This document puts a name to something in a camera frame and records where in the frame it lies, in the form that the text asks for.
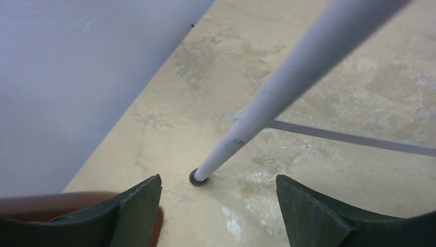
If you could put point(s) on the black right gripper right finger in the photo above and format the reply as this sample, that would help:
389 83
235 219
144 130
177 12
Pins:
314 219

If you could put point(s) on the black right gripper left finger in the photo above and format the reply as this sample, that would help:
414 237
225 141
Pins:
102 221

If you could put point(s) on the lilac perforated music stand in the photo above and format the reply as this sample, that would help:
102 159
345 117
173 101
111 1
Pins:
342 27

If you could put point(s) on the brown wooden metronome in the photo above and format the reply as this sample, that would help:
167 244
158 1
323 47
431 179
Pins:
68 204

